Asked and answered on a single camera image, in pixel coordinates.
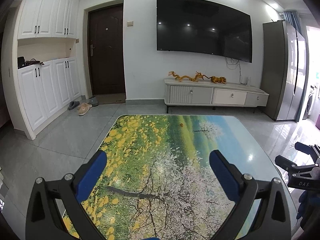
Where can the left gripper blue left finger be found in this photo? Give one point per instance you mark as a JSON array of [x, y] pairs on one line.
[[88, 174]]

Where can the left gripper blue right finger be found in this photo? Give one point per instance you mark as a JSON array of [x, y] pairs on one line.
[[227, 175]]

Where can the purple stool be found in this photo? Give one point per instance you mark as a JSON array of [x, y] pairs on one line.
[[318, 122]]

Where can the beige slipper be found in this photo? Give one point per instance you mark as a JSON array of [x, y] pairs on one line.
[[84, 108]]

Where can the landscape print table cover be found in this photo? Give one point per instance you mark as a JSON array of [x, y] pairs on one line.
[[157, 181]]

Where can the dark grey slipper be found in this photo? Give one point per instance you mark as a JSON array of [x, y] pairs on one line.
[[93, 101]]

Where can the white washing machine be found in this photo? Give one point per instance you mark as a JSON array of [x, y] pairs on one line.
[[310, 100]]

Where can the golden tiger figurine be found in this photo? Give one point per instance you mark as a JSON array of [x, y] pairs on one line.
[[221, 80]]

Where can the grey white tv cabinet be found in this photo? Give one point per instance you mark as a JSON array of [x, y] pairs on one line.
[[205, 93]]

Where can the white shoe cabinet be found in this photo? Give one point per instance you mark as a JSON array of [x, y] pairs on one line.
[[40, 71]]

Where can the golden dragon figurine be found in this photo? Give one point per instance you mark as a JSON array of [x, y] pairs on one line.
[[198, 76]]

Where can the grey steel refrigerator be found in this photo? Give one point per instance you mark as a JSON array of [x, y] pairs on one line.
[[284, 70]]

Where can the dark brown entrance door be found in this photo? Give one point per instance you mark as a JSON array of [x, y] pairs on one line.
[[105, 50]]

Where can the black wall television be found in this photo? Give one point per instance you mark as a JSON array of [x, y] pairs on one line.
[[201, 26]]

